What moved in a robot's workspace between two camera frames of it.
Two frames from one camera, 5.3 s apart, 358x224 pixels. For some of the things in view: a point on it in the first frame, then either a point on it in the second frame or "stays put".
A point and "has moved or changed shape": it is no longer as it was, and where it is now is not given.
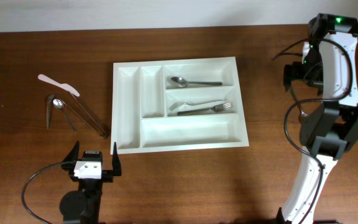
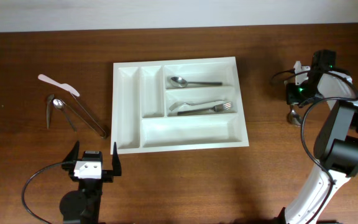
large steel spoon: x=181 y=83 stays put
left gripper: x=107 y=175 stays put
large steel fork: x=219 y=108 stays put
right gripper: x=293 y=72 → x=292 y=98
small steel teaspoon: x=59 y=104 stays put
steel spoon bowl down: x=302 y=116 has moved or changed shape
